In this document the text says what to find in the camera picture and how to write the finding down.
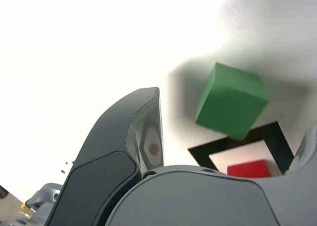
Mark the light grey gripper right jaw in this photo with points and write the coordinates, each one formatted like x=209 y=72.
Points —
x=198 y=201

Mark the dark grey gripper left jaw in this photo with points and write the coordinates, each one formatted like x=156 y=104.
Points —
x=104 y=149

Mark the red cube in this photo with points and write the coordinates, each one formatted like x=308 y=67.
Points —
x=247 y=170

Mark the green cube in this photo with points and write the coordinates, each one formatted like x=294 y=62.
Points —
x=230 y=104

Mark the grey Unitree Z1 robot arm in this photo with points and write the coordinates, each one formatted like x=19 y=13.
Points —
x=47 y=191

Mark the black tape square outline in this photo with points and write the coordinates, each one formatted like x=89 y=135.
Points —
x=277 y=136

